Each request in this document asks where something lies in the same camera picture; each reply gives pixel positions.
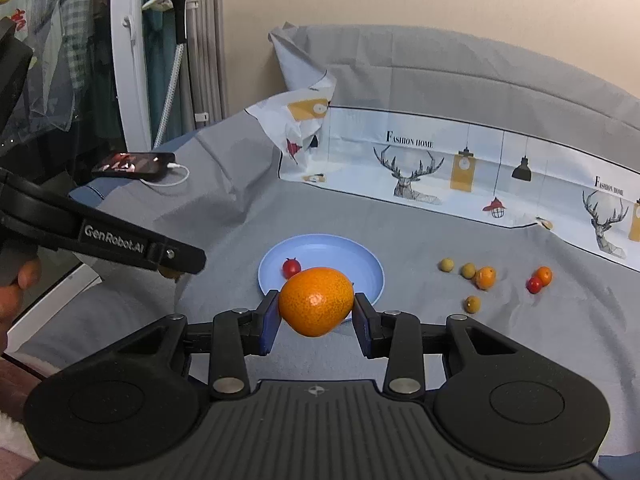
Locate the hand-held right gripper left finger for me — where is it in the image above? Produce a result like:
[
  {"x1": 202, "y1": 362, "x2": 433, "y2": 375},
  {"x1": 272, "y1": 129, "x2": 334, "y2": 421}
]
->
[{"x1": 107, "y1": 290, "x2": 282, "y2": 402}]

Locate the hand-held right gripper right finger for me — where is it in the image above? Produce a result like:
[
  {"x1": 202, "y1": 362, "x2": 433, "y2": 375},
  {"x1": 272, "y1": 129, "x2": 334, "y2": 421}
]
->
[{"x1": 353, "y1": 292, "x2": 528, "y2": 402}]

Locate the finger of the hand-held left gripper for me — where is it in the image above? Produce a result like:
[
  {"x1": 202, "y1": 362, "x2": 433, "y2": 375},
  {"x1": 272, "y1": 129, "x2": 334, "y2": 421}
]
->
[{"x1": 152, "y1": 241, "x2": 207, "y2": 274}]

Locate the large orange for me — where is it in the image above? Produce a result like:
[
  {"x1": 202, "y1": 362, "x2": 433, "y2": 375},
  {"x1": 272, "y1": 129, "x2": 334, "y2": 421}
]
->
[{"x1": 278, "y1": 267, "x2": 355, "y2": 338}]

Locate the blue plate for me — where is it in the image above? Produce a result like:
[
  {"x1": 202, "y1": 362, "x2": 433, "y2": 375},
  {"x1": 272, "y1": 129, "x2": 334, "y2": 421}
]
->
[{"x1": 258, "y1": 234, "x2": 386, "y2": 323}]

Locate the person's left hand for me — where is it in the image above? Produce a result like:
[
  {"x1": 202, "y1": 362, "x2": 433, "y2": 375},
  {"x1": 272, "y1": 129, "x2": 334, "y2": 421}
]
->
[{"x1": 0, "y1": 258, "x2": 44, "y2": 329}]

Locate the black smartphone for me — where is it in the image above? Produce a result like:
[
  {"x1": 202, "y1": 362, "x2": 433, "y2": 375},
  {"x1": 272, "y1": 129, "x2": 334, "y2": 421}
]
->
[{"x1": 91, "y1": 152, "x2": 177, "y2": 180}]

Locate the pink fluffy blanket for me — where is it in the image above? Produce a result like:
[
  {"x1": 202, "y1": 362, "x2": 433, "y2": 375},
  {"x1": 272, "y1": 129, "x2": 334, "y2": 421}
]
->
[{"x1": 0, "y1": 352, "x2": 63, "y2": 480}]

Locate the white deer printed sheet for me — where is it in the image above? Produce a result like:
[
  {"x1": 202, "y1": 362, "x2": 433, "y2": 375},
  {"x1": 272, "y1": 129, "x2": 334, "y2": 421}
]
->
[{"x1": 245, "y1": 67, "x2": 640, "y2": 261}]

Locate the plaid hanging shirt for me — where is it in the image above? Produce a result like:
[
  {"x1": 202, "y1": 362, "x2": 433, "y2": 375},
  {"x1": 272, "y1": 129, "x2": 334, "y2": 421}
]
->
[{"x1": 25, "y1": 0, "x2": 118, "y2": 133}]

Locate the black garment steamer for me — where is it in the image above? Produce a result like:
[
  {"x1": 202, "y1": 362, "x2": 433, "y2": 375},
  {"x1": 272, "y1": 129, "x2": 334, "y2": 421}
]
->
[{"x1": 151, "y1": 0, "x2": 192, "y2": 150}]

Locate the white bed frame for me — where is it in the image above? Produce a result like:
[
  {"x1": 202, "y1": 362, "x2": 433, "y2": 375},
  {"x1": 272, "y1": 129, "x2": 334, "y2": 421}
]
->
[{"x1": 5, "y1": 264, "x2": 107, "y2": 356}]

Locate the white charging cable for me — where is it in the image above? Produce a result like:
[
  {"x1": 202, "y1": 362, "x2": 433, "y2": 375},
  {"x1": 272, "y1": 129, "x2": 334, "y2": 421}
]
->
[{"x1": 140, "y1": 161, "x2": 191, "y2": 187}]

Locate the white round frame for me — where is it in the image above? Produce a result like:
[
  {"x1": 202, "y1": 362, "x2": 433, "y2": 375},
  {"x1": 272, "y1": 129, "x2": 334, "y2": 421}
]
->
[{"x1": 109, "y1": 0, "x2": 153, "y2": 152}]

